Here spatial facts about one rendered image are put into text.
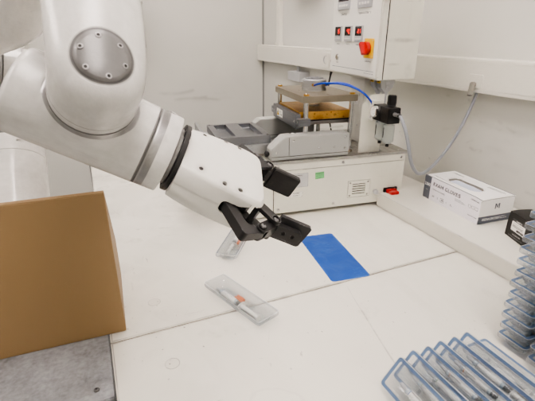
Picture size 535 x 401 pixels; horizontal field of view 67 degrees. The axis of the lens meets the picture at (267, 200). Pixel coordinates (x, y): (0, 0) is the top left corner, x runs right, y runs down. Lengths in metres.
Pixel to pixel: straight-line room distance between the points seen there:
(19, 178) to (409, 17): 1.07
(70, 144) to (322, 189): 0.97
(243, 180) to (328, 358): 0.43
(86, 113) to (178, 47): 2.43
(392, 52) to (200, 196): 0.98
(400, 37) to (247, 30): 1.72
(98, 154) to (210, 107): 2.46
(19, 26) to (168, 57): 1.91
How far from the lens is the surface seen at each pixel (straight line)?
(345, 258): 1.06
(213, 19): 2.83
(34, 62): 0.43
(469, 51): 1.54
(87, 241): 0.76
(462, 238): 1.16
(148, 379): 0.76
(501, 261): 1.11
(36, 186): 0.88
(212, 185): 0.41
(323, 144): 1.25
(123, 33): 0.37
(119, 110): 0.35
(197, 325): 0.85
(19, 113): 0.42
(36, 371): 0.85
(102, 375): 0.79
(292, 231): 0.44
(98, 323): 0.85
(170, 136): 0.41
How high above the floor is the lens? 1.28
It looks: 22 degrees down
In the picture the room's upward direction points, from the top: straight up
